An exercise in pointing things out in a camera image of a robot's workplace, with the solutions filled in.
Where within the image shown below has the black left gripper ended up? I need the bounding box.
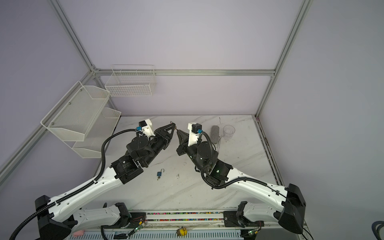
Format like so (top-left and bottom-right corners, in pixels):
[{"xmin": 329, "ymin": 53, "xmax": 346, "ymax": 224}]
[{"xmin": 142, "ymin": 125, "xmax": 177, "ymax": 168}]

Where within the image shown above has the blue padlock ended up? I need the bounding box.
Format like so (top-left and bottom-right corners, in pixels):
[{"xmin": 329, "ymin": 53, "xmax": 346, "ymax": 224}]
[{"xmin": 157, "ymin": 169, "xmax": 165, "ymax": 178}]

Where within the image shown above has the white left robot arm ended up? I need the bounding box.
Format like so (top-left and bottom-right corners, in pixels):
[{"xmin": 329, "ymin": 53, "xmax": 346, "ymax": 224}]
[{"xmin": 10, "ymin": 120, "xmax": 176, "ymax": 240}]

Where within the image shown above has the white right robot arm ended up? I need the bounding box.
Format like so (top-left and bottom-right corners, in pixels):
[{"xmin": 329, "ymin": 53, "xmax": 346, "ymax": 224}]
[{"xmin": 177, "ymin": 130, "xmax": 312, "ymax": 240}]

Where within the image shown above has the grey fabric oblong case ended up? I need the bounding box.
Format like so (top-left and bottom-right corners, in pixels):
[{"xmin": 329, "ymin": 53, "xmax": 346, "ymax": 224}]
[{"xmin": 210, "ymin": 125, "xmax": 220, "ymax": 144}]

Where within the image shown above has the clear plastic cup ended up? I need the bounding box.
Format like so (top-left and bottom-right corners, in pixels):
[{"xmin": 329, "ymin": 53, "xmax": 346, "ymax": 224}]
[{"xmin": 223, "ymin": 125, "xmax": 236, "ymax": 141}]

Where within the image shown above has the white mesh two-tier shelf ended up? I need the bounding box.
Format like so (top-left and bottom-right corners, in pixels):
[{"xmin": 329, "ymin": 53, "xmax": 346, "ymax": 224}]
[{"xmin": 41, "ymin": 82, "xmax": 121, "ymax": 159}]

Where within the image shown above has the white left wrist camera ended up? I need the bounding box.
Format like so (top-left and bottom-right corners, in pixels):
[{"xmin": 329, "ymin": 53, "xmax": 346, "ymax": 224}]
[{"xmin": 136, "ymin": 119, "xmax": 155, "ymax": 138}]

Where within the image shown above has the white wire basket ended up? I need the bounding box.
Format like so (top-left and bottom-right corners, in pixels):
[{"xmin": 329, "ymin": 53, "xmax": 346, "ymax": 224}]
[{"xmin": 105, "ymin": 65, "xmax": 157, "ymax": 97}]

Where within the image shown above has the aluminium frame back beam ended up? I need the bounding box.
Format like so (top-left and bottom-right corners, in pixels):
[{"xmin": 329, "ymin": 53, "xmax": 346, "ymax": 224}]
[{"xmin": 95, "ymin": 69, "xmax": 276, "ymax": 77}]

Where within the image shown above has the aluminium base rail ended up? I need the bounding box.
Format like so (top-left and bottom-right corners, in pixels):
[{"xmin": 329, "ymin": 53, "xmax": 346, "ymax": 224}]
[{"xmin": 68, "ymin": 210, "xmax": 305, "ymax": 240}]

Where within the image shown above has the yellow connector on rail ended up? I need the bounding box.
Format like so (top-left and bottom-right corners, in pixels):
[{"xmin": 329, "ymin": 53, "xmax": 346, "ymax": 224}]
[{"xmin": 176, "ymin": 227, "xmax": 188, "ymax": 237}]

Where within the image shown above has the pink object on rail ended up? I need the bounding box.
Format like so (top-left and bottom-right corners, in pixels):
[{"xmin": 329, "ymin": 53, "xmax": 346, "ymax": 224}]
[{"xmin": 73, "ymin": 230, "xmax": 85, "ymax": 238}]

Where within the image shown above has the aluminium frame post left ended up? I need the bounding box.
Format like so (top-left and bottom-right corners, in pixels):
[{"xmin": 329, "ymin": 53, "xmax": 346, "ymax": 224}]
[{"xmin": 47, "ymin": 0, "xmax": 97, "ymax": 72}]

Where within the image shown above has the aluminium frame post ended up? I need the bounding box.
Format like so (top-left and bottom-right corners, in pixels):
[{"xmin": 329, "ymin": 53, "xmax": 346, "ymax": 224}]
[
  {"xmin": 255, "ymin": 0, "xmax": 313, "ymax": 119},
  {"xmin": 47, "ymin": 0, "xmax": 97, "ymax": 72}
]

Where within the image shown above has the aluminium frame post right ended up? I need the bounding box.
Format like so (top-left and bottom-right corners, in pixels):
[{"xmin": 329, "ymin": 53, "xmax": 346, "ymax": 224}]
[{"xmin": 255, "ymin": 0, "xmax": 313, "ymax": 119}]

